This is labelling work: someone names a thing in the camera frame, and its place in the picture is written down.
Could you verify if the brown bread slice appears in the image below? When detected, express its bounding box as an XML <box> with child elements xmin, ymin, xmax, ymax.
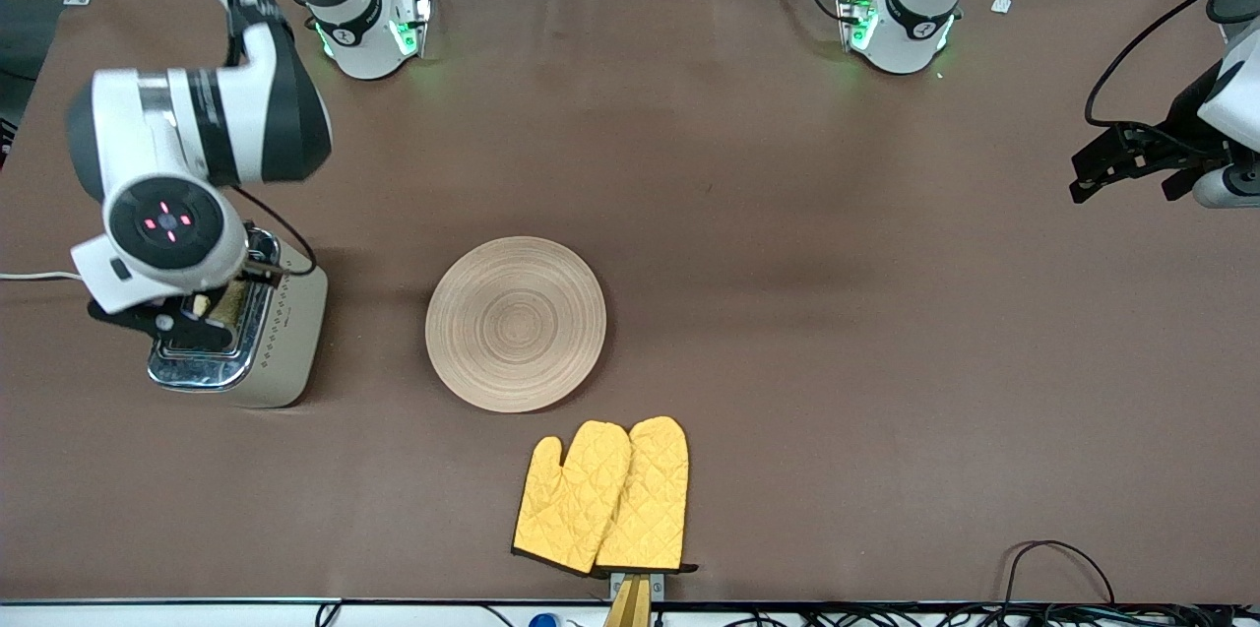
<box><xmin>192</xmin><ymin>281</ymin><xmax>249</xmax><ymax>329</ymax></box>

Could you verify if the round wooden plate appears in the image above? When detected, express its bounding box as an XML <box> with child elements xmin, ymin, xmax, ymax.
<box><xmin>425</xmin><ymin>235</ymin><xmax>608</xmax><ymax>414</ymax></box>

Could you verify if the chrome and beige toaster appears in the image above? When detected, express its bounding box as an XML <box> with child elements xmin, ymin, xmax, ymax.
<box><xmin>147</xmin><ymin>225</ymin><xmax>330</xmax><ymax>409</ymax></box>

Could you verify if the brown table cover sheet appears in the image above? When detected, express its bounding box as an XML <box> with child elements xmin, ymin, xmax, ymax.
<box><xmin>0</xmin><ymin>0</ymin><xmax>1260</xmax><ymax>605</ymax></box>

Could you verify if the yellow quilted oven mitt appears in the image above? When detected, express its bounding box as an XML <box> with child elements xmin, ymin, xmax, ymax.
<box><xmin>512</xmin><ymin>420</ymin><xmax>633</xmax><ymax>576</ymax></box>
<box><xmin>596</xmin><ymin>415</ymin><xmax>698</xmax><ymax>575</ymax></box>

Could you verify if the yellow wooden stick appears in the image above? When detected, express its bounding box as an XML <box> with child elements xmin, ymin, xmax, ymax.
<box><xmin>603</xmin><ymin>576</ymin><xmax>653</xmax><ymax>627</ymax></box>

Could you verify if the black looped cable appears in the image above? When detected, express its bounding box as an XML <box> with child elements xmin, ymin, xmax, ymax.
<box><xmin>1002</xmin><ymin>540</ymin><xmax>1118</xmax><ymax>608</ymax></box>

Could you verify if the grey metal clamp bracket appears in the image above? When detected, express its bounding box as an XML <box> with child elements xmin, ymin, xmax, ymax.
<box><xmin>608</xmin><ymin>570</ymin><xmax>666</xmax><ymax>600</ymax></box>

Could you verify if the black cable bundle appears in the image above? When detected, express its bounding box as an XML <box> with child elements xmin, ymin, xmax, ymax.
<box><xmin>650</xmin><ymin>605</ymin><xmax>1260</xmax><ymax>627</ymax></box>

